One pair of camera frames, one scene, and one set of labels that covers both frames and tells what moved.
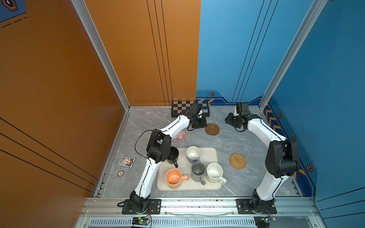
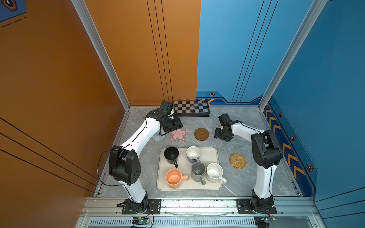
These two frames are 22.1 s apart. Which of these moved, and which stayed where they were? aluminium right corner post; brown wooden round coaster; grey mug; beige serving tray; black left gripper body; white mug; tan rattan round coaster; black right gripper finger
Moved: black left gripper body; brown wooden round coaster; black right gripper finger
Stayed: beige serving tray; white mug; aluminium right corner post; tan rattan round coaster; grey mug
